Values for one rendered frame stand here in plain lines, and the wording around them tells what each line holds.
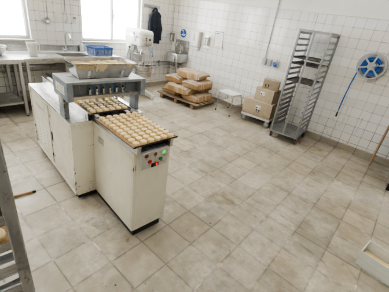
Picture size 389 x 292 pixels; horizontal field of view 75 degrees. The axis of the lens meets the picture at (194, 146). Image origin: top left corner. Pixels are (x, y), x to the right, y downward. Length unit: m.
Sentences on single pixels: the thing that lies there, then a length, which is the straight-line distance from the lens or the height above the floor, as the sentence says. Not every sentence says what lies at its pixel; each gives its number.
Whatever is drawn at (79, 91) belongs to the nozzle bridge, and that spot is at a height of 1.08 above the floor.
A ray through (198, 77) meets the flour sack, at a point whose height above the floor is 0.62.
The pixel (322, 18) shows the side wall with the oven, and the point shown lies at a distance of 5.29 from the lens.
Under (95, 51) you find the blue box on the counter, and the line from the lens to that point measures 5.31.
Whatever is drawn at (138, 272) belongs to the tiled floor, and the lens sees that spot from 2.20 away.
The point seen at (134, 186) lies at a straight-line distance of 2.04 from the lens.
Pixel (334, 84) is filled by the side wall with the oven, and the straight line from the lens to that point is 5.20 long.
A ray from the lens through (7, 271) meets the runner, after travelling 0.97.
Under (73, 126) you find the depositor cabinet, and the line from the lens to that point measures 2.39.
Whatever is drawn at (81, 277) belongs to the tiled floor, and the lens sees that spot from 2.22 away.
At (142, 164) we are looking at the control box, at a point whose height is 0.75.
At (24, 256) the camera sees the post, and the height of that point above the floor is 1.11.
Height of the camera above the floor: 1.77
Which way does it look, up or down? 27 degrees down
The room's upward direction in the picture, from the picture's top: 9 degrees clockwise
